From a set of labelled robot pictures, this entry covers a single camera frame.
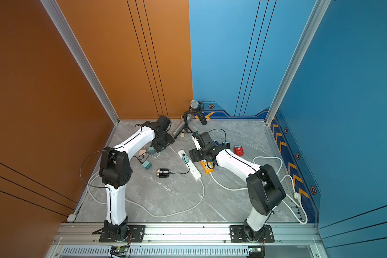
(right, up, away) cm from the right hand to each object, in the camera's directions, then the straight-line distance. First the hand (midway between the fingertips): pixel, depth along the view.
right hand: (196, 152), depth 90 cm
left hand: (-16, +5, +7) cm, 18 cm away
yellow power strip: (+6, -6, -12) cm, 15 cm away
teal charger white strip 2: (-29, -8, +4) cm, 30 cm away
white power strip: (-1, -12, +2) cm, 12 cm away
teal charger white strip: (-5, -4, +2) cm, 7 cm away
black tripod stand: (-7, +13, +17) cm, 22 cm away
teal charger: (-28, 0, +9) cm, 29 cm away
